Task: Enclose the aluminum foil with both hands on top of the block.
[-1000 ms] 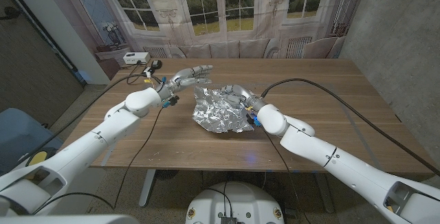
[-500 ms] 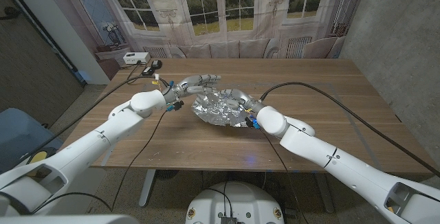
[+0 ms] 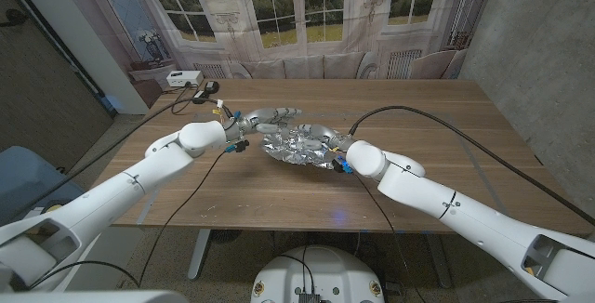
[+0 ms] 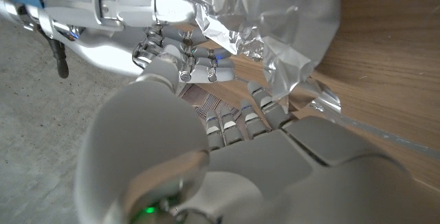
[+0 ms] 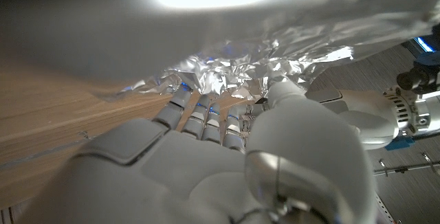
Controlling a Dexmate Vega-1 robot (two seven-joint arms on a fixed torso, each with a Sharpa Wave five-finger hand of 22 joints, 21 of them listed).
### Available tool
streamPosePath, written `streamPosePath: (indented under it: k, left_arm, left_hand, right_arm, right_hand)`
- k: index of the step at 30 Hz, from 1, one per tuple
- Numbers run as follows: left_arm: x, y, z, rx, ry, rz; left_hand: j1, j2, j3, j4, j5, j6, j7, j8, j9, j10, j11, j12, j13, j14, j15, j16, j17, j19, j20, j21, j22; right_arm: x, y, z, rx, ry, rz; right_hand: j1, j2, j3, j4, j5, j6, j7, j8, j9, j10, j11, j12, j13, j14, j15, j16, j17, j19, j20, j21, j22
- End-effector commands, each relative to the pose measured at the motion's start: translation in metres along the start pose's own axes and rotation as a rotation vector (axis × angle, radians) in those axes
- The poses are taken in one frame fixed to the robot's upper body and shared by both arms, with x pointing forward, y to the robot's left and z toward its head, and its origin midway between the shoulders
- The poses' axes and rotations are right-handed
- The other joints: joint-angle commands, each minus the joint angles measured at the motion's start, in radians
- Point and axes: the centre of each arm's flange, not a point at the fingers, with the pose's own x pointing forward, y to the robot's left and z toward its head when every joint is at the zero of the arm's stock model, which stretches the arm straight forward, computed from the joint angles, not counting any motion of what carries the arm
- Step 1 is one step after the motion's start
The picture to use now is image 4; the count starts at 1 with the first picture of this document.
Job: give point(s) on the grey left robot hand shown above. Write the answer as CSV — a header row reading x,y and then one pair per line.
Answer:
x,y
261,169

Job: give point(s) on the aluminum foil sheet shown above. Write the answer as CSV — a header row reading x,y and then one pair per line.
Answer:
x,y
282,21

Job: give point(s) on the grey tape outline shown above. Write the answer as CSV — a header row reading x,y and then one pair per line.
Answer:
x,y
395,139

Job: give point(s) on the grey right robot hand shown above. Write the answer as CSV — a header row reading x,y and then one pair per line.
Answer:
x,y
103,14

